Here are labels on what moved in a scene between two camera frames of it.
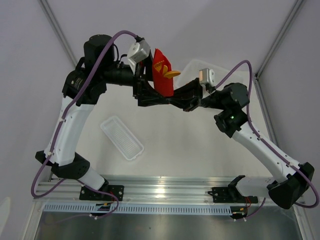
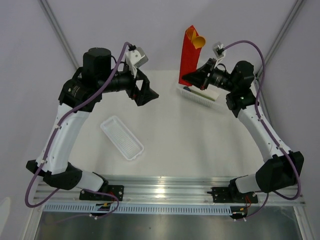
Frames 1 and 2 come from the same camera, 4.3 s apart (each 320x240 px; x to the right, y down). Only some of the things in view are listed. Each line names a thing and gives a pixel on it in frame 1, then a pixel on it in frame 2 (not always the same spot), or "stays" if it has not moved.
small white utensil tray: [122, 137] stays
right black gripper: [188, 97] to [199, 77]
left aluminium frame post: [56, 25] stays
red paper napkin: [164, 85] to [190, 56]
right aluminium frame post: [297, 6] stays
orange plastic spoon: [170, 74] to [198, 41]
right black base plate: [225, 195] stays
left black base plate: [87, 194] stays
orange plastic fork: [158, 65] to [189, 31]
